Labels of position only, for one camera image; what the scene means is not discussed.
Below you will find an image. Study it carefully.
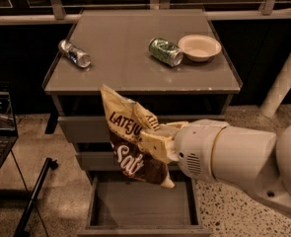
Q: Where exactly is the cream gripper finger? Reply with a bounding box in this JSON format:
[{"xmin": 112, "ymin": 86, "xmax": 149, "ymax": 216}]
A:
[
  {"xmin": 138, "ymin": 129, "xmax": 177, "ymax": 164},
  {"xmin": 159, "ymin": 121, "xmax": 188, "ymax": 137}
]

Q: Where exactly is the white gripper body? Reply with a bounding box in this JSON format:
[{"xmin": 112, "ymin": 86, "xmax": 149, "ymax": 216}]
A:
[{"xmin": 175, "ymin": 119, "xmax": 229, "ymax": 183}]

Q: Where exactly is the brown chip bag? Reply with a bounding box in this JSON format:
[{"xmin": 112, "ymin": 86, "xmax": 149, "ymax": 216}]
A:
[{"xmin": 101, "ymin": 85, "xmax": 175, "ymax": 189}]

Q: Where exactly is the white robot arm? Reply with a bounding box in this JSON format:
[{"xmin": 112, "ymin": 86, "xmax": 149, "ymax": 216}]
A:
[{"xmin": 139, "ymin": 119, "xmax": 291, "ymax": 218}]

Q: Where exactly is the grey drawer cabinet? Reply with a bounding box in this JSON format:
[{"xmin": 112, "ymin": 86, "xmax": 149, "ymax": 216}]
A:
[{"xmin": 41, "ymin": 7, "xmax": 244, "ymax": 183}]

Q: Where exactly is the grey open bottom drawer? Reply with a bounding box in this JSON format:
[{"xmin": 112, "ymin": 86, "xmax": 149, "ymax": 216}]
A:
[{"xmin": 78, "ymin": 171, "xmax": 211, "ymax": 237}]

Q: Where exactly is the grey middle drawer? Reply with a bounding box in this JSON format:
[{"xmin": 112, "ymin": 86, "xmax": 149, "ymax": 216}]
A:
[{"xmin": 75, "ymin": 150, "xmax": 212, "ymax": 172}]

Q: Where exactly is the grey top drawer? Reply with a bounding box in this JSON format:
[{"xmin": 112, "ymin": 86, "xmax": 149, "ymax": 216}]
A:
[{"xmin": 56, "ymin": 114, "xmax": 226, "ymax": 144}]

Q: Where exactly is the green soda can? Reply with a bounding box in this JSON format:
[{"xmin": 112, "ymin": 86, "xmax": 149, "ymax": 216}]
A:
[{"xmin": 148, "ymin": 38, "xmax": 183, "ymax": 67}]

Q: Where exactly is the white paper bowl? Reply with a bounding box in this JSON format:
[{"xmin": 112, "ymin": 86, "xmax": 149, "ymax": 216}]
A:
[{"xmin": 178, "ymin": 35, "xmax": 222, "ymax": 62}]

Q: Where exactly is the crushed silver blue can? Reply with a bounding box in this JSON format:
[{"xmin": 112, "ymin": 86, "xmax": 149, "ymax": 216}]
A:
[{"xmin": 58, "ymin": 39, "xmax": 91, "ymax": 68}]

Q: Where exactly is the black tripod leg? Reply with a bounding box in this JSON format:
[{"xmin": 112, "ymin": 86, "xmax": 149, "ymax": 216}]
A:
[{"xmin": 13, "ymin": 158, "xmax": 58, "ymax": 237}]

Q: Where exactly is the white diagonal post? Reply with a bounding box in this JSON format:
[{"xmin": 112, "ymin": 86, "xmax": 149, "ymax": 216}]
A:
[{"xmin": 259, "ymin": 52, "xmax": 291, "ymax": 118}]

